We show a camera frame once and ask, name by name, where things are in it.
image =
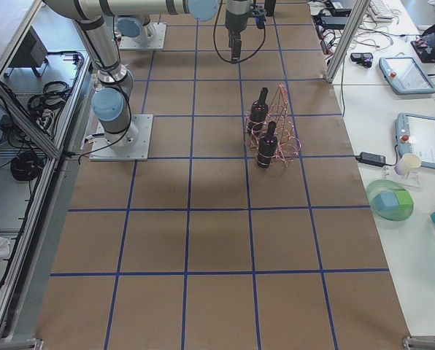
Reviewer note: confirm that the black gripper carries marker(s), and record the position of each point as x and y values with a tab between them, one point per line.
235	22

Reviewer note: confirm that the dark wine bottle in rack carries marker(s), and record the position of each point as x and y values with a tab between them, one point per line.
258	112

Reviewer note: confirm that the far teach pendant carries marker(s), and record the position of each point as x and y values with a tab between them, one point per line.
406	76

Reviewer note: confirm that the teach pendant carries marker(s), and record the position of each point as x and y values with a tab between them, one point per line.
416	134
406	76

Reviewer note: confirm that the black power adapter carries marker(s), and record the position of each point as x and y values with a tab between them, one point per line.
371	159

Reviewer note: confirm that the paper cup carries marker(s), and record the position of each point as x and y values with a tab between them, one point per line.
408	162

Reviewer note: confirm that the near teach pendant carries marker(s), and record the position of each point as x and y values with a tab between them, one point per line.
416	134

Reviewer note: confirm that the green bowl with blocks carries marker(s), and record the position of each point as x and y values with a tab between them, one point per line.
389	200

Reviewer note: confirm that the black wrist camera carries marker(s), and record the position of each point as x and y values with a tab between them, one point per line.
260	13

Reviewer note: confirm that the copper wire wine rack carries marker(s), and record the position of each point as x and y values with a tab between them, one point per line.
288	147

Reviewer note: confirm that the aluminium frame post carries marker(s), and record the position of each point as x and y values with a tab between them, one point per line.
353	22

